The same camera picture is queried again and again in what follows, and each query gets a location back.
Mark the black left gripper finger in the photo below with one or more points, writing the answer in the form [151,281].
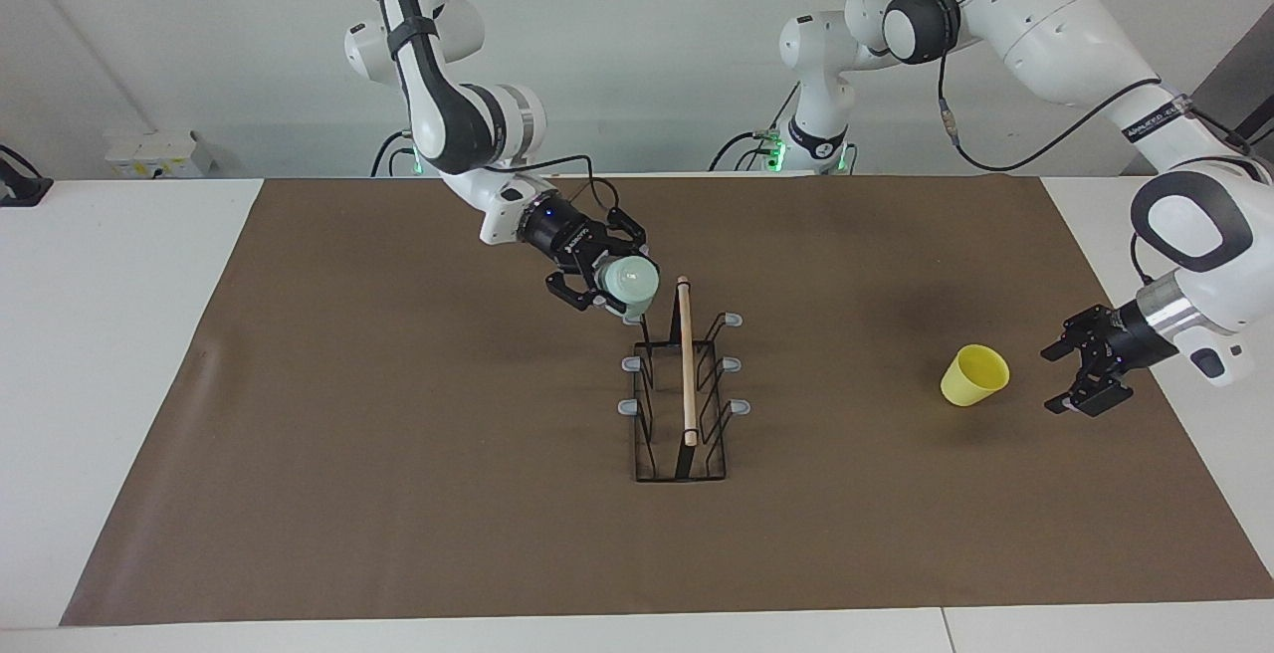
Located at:
[1080,332]
[1100,394]

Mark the yellow plastic cup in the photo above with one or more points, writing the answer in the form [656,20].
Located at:
[970,379]

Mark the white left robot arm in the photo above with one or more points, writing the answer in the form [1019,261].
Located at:
[1055,26]

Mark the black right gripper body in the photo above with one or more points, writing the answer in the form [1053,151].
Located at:
[562,240]

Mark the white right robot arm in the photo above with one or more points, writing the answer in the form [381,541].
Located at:
[448,120]

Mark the white wall socket box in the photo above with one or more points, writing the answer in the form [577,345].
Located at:
[159,155]

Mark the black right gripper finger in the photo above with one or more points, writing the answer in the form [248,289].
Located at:
[625,235]
[577,293]

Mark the brown table mat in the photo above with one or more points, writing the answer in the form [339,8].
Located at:
[478,494]

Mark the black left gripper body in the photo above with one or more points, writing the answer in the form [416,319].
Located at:
[1127,339]

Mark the black table clamp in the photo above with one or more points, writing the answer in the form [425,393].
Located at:
[20,190]

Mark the pale green plastic cup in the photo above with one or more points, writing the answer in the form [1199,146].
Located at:
[632,285]

